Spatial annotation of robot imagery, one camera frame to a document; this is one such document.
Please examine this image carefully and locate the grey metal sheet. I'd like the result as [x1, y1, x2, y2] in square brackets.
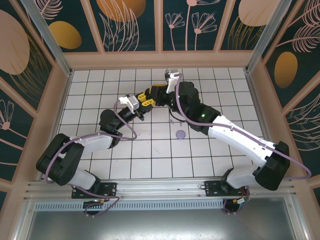
[14, 197, 310, 240]

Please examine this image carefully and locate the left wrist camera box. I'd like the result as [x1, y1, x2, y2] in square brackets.
[118, 94, 141, 113]

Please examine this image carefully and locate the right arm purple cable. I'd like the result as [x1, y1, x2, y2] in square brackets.
[173, 72, 312, 215]

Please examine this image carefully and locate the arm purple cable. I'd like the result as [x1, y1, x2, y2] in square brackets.
[173, 72, 312, 215]
[45, 99, 138, 218]

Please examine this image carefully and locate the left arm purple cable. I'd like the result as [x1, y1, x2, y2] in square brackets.
[45, 99, 138, 218]

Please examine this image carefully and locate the aluminium table edge rail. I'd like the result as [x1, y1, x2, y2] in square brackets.
[37, 71, 73, 181]
[244, 69, 285, 177]

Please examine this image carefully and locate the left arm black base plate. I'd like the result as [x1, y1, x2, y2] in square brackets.
[71, 182, 118, 200]

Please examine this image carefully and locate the aluminium mounting rail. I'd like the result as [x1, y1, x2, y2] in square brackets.
[23, 176, 298, 203]

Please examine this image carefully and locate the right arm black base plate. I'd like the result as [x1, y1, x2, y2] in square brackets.
[204, 180, 251, 198]

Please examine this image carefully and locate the slotted grey cable duct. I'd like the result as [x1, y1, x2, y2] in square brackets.
[33, 199, 226, 212]

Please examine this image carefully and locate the aluminium corner post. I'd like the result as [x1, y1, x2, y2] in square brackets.
[245, 0, 299, 74]
[20, 0, 74, 77]

